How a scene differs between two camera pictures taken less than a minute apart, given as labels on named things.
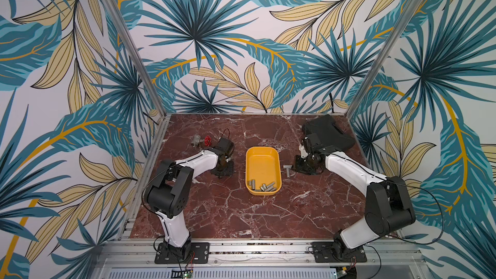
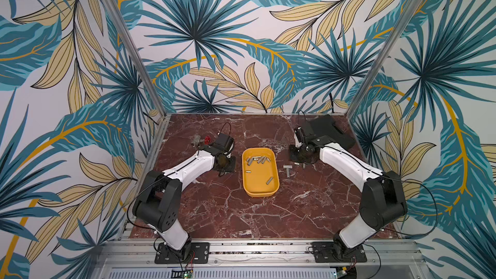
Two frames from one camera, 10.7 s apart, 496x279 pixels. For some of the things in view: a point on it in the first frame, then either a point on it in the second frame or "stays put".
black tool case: x=330 y=135 stays put
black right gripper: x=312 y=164 to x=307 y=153
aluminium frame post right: x=393 y=40 stays put
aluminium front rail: x=267 y=259 stays put
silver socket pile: x=270 y=187 to x=261 y=159
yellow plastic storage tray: x=263 y=165 stays put
